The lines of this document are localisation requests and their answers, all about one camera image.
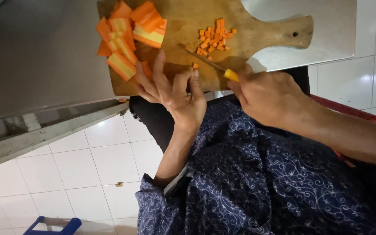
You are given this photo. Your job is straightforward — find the person's right hand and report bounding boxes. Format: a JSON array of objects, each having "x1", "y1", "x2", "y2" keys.
[{"x1": 227, "y1": 64, "x2": 307, "y2": 131}]

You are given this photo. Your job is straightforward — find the person's left hand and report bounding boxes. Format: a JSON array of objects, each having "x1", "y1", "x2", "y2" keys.
[{"x1": 135, "y1": 50, "x2": 207, "y2": 133}]

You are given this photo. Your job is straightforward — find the yellow-handled kitchen knife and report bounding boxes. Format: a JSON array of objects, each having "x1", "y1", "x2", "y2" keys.
[{"x1": 184, "y1": 48, "x2": 240, "y2": 83}]

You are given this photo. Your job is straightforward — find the carrot strips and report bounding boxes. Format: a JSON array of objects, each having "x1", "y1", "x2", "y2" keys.
[{"x1": 135, "y1": 60, "x2": 154, "y2": 84}]

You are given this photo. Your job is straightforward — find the pile of diced carrot cubes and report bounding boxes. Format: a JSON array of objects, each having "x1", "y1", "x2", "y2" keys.
[{"x1": 196, "y1": 18, "x2": 237, "y2": 62}]

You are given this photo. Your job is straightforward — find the wooden cutting board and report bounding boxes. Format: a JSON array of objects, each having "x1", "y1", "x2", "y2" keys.
[{"x1": 97, "y1": 0, "x2": 314, "y2": 97}]

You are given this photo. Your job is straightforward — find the blue patterned garment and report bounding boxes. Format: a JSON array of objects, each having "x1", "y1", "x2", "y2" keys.
[{"x1": 135, "y1": 99, "x2": 376, "y2": 235}]

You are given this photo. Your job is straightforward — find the red mesh stool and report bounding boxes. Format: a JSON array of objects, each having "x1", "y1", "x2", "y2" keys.
[{"x1": 310, "y1": 94, "x2": 376, "y2": 168}]

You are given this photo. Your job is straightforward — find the pile of carrot sticks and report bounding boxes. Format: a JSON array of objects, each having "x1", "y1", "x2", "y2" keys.
[{"x1": 96, "y1": 0, "x2": 168, "y2": 82}]

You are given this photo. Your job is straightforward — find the blue plastic stool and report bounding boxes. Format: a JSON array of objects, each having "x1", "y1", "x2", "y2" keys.
[{"x1": 23, "y1": 216, "x2": 82, "y2": 235}]

